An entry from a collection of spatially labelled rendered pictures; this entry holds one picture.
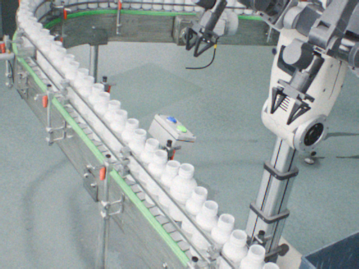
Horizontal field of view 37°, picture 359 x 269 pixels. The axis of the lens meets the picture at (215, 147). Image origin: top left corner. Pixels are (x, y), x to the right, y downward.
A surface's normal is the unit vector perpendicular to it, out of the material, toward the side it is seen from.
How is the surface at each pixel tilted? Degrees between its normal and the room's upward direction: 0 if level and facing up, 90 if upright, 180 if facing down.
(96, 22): 90
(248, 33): 90
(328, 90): 90
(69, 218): 0
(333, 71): 90
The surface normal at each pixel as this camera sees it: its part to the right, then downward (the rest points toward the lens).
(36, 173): 0.16, -0.83
